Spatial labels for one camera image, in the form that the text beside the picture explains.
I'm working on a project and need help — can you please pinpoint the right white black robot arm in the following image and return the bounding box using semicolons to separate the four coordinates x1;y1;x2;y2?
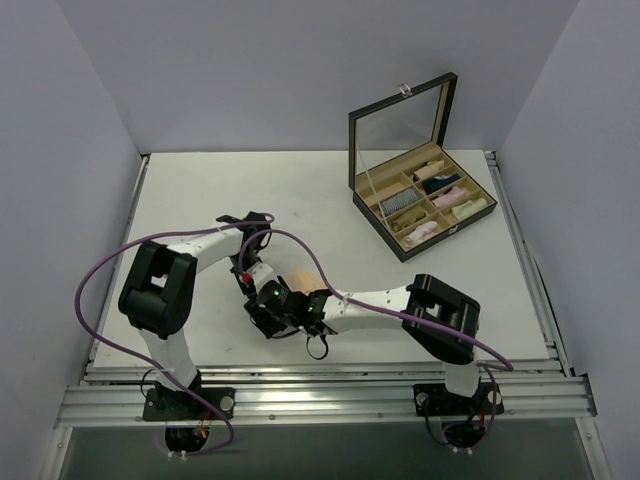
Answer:
243;274;481;413

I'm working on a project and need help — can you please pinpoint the beige rolled cloth top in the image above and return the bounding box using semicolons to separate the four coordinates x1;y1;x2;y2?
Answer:
413;160;445;182

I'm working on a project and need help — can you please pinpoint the aluminium rail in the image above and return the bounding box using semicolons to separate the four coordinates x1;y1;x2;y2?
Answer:
57;375;596;428
483;151;575;377

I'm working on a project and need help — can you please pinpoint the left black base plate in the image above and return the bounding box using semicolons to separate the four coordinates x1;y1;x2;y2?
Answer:
142;386;236;422

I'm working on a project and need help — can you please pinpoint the grey striped rolled cloth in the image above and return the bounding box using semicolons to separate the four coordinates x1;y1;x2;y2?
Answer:
380;189;422;216

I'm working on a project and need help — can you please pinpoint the beige underwear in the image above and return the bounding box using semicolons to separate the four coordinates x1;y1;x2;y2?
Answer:
284;267;326;295

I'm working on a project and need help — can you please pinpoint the cream rolled cloth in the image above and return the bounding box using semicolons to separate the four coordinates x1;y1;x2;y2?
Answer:
451;198;488;221

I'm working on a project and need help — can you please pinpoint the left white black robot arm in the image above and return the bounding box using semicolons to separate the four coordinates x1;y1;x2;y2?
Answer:
118;211;274;419

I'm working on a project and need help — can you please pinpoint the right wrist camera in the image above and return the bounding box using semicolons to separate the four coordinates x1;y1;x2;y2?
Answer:
249;262;278;295

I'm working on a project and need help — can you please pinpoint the navy rolled cloth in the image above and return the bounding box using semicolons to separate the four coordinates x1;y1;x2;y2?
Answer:
422;174;460;195

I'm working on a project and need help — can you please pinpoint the aluminium front rail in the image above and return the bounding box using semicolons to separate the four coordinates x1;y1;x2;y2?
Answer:
57;375;596;428

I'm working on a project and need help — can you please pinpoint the tan rolled cloth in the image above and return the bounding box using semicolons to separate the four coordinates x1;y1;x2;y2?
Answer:
390;206;427;233

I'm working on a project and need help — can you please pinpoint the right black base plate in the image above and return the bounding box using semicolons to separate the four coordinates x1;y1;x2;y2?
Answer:
412;381;505;417

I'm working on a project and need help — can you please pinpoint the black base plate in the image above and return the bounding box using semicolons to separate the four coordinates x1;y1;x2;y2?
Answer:
142;386;236;422
412;381;505;417

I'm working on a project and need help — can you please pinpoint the white pink rolled cloth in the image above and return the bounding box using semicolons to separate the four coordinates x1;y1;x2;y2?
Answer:
403;221;439;248

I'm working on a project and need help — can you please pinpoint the black compartment storage box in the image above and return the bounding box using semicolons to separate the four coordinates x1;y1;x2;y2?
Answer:
348;72;497;262

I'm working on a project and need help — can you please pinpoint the right side aluminium rail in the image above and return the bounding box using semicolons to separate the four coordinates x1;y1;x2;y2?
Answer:
483;151;575;377

